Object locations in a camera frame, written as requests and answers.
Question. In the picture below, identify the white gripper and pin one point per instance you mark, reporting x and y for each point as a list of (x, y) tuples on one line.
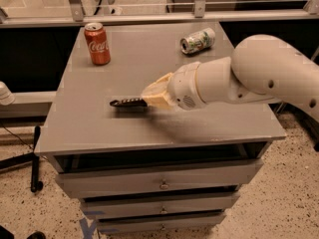
[(183, 86)]

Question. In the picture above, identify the black rxbar chocolate wrapper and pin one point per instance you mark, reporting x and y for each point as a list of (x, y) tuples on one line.
[(128, 103)]

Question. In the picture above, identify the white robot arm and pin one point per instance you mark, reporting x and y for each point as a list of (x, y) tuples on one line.
[(261, 69)]

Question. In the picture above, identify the silver green 7up can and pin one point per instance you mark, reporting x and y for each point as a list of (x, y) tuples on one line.
[(197, 41)]

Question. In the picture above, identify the red coca-cola can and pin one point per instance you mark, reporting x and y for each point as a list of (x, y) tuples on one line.
[(96, 38)]

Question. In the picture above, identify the grey drawer cabinet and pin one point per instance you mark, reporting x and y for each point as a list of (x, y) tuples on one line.
[(83, 133)]

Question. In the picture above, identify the top grey drawer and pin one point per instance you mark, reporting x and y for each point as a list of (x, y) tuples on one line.
[(158, 179)]

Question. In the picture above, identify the grey drawer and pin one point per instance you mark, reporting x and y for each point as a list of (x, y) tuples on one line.
[(160, 205), (161, 222), (158, 179)]

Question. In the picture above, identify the middle grey drawer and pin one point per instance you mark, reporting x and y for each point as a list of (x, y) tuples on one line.
[(160, 205)]

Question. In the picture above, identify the bottom grey drawer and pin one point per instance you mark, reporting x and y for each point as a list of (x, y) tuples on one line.
[(161, 222)]

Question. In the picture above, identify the white cylindrical object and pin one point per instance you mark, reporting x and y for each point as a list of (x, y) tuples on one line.
[(6, 97)]

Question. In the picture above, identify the black tripod leg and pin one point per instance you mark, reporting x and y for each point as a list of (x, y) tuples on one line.
[(36, 184)]

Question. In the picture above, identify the blue tape mark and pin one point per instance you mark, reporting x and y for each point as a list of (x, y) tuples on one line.
[(90, 229)]

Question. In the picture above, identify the grey metal railing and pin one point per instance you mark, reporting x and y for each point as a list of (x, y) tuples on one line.
[(60, 13)]

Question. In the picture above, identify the black shoe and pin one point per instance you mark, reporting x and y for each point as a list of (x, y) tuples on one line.
[(37, 235)]

